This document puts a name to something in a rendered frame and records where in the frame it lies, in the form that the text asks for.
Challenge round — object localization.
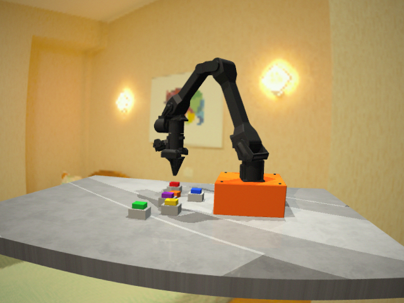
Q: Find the red button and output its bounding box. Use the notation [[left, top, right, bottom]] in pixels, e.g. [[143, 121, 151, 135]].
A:
[[167, 182, 182, 192]]

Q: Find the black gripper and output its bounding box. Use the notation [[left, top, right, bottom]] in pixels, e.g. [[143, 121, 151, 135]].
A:
[[161, 133, 188, 176]]

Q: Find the green button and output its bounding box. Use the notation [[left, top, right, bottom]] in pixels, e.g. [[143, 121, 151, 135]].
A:
[[128, 201, 151, 220]]

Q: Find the blue button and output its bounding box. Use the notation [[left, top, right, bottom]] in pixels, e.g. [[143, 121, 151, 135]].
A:
[[187, 188, 205, 202]]

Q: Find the yellow button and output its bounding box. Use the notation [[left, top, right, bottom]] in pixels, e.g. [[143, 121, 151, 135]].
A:
[[161, 198, 182, 216]]

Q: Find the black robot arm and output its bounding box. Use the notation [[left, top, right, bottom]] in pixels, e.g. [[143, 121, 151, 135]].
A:
[[154, 57, 269, 182]]

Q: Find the purple button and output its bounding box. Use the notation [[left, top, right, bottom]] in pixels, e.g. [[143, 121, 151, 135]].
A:
[[158, 192, 177, 206]]

